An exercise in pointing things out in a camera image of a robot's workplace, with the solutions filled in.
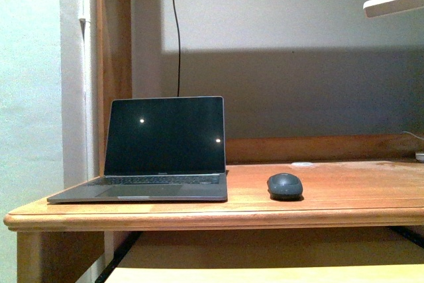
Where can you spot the dark grey computer mouse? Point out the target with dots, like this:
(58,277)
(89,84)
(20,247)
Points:
(285,187)

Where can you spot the grey laptop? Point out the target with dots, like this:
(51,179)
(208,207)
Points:
(160,149)

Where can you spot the wooden desk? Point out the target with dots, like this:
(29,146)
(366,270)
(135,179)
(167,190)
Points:
(360,181)

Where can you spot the white desk lamp head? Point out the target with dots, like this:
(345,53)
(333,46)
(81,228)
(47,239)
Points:
(378,8)

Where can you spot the wooden keyboard tray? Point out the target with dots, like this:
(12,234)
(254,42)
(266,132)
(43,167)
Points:
(368,254)

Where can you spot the white round cable grommet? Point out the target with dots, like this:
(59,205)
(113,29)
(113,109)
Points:
(302,164)

